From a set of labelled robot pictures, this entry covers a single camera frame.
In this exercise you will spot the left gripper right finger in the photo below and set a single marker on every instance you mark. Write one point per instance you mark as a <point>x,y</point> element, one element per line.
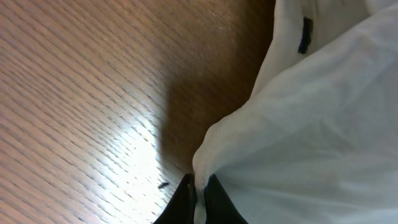
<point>219,207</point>

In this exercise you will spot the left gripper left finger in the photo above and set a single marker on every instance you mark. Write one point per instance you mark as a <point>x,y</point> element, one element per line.
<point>181,207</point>

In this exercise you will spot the white t-shirt with black logo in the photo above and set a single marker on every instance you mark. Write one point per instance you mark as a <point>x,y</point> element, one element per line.
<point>316,142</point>

